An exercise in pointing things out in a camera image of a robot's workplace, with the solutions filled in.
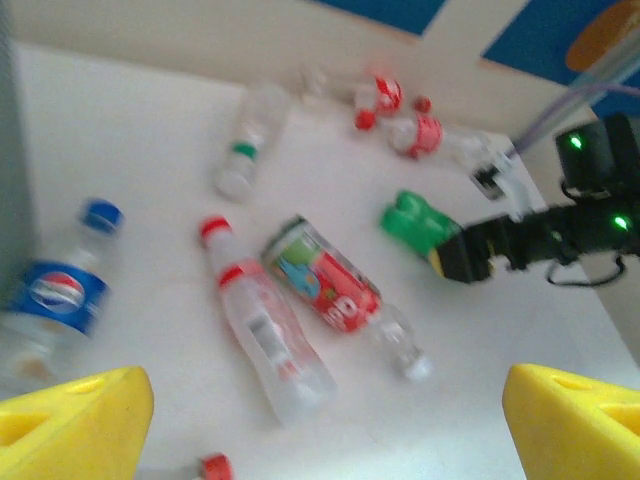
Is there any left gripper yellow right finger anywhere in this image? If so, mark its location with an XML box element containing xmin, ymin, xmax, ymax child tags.
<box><xmin>501</xmin><ymin>363</ymin><xmax>640</xmax><ymax>480</ymax></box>

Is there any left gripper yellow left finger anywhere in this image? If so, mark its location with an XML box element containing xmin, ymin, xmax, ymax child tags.
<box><xmin>0</xmin><ymin>366</ymin><xmax>155</xmax><ymax>480</ymax></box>

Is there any green plastic bottle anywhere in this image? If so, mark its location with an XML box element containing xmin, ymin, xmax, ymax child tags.
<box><xmin>378</xmin><ymin>188</ymin><xmax>465</xmax><ymax>262</ymax></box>

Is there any colourful red label bottle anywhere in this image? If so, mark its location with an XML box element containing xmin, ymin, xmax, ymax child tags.
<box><xmin>261</xmin><ymin>214</ymin><xmax>434</xmax><ymax>384</ymax></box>

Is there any tall clear bottle red cap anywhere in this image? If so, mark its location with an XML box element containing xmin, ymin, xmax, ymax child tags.
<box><xmin>198</xmin><ymin>214</ymin><xmax>340</xmax><ymax>427</ymax></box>

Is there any clear bottle with green band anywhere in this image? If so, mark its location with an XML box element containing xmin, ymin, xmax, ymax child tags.
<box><xmin>213</xmin><ymin>85</ymin><xmax>292</xmax><ymax>202</ymax></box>

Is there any Pepsi bottle with blue cap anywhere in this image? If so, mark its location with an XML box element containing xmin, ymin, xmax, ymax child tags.
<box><xmin>0</xmin><ymin>198</ymin><xmax>126</xmax><ymax>397</ymax></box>

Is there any Coca-Cola bottle with red cap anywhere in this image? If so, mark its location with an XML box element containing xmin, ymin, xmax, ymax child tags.
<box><xmin>133</xmin><ymin>451</ymin><xmax>235</xmax><ymax>480</ymax></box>

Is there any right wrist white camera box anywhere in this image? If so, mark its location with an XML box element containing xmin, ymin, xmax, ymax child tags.
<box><xmin>470</xmin><ymin>147</ymin><xmax>532</xmax><ymax>217</ymax></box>

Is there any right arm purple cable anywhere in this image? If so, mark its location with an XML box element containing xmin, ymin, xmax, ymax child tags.
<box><xmin>505</xmin><ymin>81</ymin><xmax>640</xmax><ymax>152</ymax></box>

